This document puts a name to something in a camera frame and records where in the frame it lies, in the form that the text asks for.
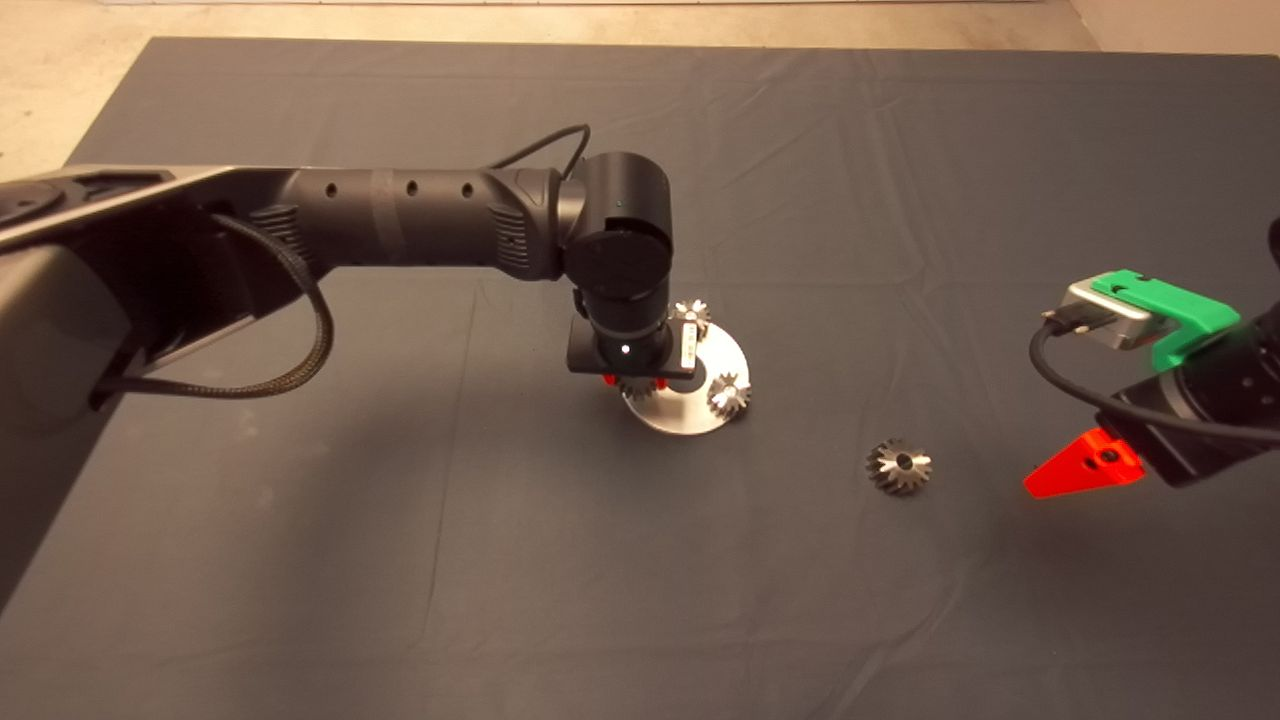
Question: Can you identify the dark grey table cloth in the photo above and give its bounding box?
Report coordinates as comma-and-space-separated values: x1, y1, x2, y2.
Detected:
0, 37, 1280, 720

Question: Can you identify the green right camera mount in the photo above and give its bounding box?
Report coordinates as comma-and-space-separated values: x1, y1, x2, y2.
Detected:
1090, 270, 1241, 373

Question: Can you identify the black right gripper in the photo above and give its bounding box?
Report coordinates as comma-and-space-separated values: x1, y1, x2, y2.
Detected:
1023, 385, 1241, 499

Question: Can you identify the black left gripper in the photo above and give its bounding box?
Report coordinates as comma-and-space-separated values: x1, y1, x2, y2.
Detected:
566, 318, 698, 389

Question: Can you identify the round metal plate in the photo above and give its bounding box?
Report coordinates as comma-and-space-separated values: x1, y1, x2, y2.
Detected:
622, 320, 751, 436

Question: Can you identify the large steel gear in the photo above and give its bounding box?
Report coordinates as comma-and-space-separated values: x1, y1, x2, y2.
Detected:
866, 438, 934, 497

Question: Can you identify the black left camera cable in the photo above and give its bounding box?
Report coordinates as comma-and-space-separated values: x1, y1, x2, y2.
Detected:
490, 123, 593, 181

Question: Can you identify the silver right camera box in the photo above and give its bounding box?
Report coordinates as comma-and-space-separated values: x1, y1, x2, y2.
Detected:
1060, 280, 1161, 351

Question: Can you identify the braided left arm cable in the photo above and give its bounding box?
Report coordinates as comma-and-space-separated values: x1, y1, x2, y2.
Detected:
95, 212, 334, 401

